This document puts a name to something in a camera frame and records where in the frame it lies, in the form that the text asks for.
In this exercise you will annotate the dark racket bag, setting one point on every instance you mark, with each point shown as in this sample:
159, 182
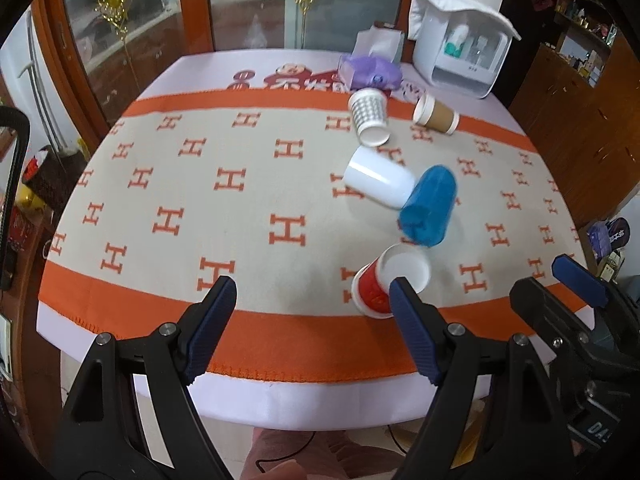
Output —
609, 240

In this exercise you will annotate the white countertop cup cabinet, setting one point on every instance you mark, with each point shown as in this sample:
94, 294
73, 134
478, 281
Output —
457, 57

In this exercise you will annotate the white printed tablecloth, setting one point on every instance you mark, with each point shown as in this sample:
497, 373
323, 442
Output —
200, 72

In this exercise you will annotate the white refrigerator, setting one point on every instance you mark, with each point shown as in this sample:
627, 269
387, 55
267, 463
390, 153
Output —
30, 75

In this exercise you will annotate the wooden glass door cabinet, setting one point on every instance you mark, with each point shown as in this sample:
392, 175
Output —
160, 35

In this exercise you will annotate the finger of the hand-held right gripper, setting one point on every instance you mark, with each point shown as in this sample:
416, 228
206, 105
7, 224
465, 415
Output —
580, 275
547, 310

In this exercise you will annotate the brown paper cup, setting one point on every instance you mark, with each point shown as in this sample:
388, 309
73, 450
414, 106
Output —
437, 116

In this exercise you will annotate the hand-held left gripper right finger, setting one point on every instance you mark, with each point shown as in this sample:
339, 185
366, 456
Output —
414, 325

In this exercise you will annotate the wooden shelf cabinet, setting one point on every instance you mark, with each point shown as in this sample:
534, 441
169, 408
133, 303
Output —
575, 110

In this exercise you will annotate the white dotted paper cup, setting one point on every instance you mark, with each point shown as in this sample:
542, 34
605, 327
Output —
369, 116

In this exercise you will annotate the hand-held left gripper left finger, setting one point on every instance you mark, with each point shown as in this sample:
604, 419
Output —
214, 322

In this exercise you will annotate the purple tissue pack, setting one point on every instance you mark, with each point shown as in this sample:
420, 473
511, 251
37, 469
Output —
370, 72

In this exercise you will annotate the dark woven basket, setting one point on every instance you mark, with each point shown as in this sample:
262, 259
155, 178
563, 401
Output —
52, 177

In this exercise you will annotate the white tissue box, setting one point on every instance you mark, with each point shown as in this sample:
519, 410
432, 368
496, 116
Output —
377, 40

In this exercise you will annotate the orange beige patterned blanket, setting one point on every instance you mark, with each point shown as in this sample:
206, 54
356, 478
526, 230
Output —
240, 185

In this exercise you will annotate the black chair frame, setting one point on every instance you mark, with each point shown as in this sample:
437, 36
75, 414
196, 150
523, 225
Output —
12, 195

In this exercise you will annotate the plain white cup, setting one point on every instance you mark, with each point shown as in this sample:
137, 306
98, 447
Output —
380, 177

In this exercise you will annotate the blue plastic cup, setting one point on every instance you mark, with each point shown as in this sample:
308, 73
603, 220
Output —
430, 205

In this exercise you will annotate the red paper cup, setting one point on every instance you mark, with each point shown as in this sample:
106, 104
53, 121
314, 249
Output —
372, 292

